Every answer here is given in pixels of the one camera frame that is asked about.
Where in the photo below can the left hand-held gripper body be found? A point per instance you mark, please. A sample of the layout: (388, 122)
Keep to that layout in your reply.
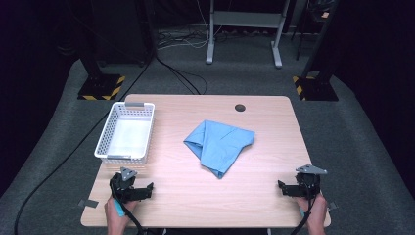
(125, 191)

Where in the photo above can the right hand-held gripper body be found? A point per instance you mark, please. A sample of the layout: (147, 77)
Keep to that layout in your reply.
(308, 186)

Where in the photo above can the light blue short-sleeved shirt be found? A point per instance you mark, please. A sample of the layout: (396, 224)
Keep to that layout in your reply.
(218, 147)

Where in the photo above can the person's right hand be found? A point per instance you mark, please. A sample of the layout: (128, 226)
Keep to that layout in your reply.
(316, 215)

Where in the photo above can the person's left hand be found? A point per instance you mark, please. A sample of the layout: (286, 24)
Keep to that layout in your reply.
(114, 222)

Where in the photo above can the grey tape strip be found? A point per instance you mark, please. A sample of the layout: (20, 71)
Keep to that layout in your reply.
(332, 206)
(88, 203)

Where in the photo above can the white perforated plastic basket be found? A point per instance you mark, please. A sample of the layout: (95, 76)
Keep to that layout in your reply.
(129, 137)

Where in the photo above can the black stand with striped base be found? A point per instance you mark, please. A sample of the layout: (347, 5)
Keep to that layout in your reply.
(318, 88)
(99, 86)

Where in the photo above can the grey metal desk frame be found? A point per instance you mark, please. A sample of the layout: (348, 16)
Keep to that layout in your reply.
(246, 19)

